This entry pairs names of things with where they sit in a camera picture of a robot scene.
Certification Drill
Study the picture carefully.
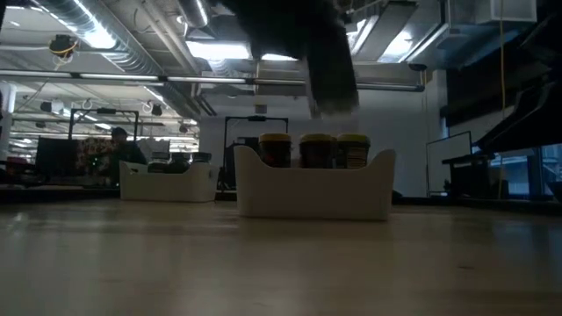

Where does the yellow lid spice jar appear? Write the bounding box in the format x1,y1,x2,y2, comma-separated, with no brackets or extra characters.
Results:
335,133,371,170
299,133,335,170
258,133,293,169

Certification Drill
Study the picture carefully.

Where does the window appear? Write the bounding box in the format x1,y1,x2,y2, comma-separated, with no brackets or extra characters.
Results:
526,144,562,198

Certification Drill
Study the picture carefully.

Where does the dark work desk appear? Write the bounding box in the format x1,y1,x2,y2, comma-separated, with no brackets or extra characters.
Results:
441,147,500,199

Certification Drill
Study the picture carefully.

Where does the whiteboard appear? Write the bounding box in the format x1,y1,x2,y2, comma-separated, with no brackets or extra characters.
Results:
425,130,474,198

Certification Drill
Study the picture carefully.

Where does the ceiling light panel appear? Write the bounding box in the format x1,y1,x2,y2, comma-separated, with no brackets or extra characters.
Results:
186,39,299,61

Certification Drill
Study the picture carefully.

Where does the long grey ceiling pipe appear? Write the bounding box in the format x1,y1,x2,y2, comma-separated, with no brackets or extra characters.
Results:
0,68,426,93

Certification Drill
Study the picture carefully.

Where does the white plastic bin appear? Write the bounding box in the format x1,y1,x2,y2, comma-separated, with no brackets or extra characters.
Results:
233,144,398,222
118,159,220,204

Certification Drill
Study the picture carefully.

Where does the person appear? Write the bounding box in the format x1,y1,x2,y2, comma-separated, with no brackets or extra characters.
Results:
108,126,149,176

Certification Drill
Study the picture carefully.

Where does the floral patterned panel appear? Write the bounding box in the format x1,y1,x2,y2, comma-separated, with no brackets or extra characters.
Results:
75,137,114,175

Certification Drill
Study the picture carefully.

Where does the black monitor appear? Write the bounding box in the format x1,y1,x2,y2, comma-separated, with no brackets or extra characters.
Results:
34,136,79,177

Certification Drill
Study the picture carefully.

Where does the red object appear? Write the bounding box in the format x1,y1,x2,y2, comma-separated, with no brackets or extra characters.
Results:
4,156,32,177

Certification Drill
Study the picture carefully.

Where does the black metal table frame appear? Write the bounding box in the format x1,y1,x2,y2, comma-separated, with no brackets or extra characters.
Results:
0,183,562,217

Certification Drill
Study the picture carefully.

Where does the black rig frame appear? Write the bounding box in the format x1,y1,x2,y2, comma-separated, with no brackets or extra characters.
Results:
64,107,141,175
222,114,291,190

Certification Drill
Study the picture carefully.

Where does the silver ventilation duct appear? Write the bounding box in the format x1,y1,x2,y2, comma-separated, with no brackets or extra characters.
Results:
32,0,201,118

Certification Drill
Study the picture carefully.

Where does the black yellow cord reel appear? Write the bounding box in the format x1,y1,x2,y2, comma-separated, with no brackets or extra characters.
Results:
47,33,80,68

